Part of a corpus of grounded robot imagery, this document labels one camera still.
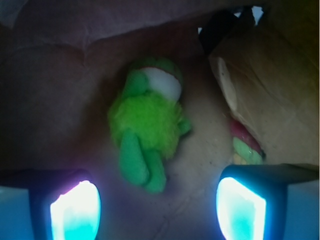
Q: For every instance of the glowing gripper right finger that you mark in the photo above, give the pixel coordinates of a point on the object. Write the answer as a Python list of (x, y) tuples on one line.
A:
[(251, 202)]

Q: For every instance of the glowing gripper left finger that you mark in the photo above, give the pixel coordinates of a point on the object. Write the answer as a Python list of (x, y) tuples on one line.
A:
[(64, 204)]

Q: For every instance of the green plush frog toy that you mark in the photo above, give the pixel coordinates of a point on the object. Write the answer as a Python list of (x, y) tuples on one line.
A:
[(146, 121)]

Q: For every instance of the brown paper bag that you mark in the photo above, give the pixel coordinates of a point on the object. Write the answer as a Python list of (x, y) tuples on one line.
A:
[(62, 63)]

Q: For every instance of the multicoloured twisted rope toy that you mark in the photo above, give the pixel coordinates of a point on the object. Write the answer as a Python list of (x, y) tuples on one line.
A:
[(247, 151)]

